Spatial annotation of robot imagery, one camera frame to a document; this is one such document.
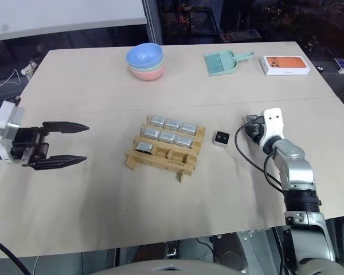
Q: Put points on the white board panel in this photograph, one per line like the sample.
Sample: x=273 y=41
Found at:
x=60 y=17

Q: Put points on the green plastic bowl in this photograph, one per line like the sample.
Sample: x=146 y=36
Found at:
x=160 y=66

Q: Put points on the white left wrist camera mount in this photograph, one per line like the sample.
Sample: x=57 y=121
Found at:
x=6 y=129

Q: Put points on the pink plastic bowl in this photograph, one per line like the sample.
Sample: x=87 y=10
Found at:
x=149 y=75

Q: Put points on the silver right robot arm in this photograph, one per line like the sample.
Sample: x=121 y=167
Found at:
x=299 y=177

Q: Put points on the blue plastic bowl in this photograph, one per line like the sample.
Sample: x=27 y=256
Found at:
x=144 y=55

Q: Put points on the grey metal post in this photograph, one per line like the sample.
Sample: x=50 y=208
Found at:
x=152 y=20

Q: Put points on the small blue white box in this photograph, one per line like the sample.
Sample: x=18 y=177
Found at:
x=341 y=65

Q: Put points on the teal plastic dustpan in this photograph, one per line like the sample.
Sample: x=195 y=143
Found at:
x=232 y=61

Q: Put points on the white orange phone box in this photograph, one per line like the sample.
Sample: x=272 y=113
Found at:
x=286 y=65

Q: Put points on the white plug adapter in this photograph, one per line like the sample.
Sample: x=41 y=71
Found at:
x=29 y=68

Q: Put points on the teal hand brush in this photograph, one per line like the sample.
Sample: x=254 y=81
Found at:
x=215 y=64

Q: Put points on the wooden slotted tray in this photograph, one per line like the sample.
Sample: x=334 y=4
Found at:
x=160 y=163

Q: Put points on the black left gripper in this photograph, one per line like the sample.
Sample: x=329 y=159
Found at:
x=28 y=143

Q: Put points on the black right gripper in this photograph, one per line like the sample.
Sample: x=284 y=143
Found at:
x=255 y=130

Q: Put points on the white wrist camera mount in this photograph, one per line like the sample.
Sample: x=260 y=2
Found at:
x=6 y=129
x=272 y=123

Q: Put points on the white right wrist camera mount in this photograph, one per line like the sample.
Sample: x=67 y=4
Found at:
x=272 y=123

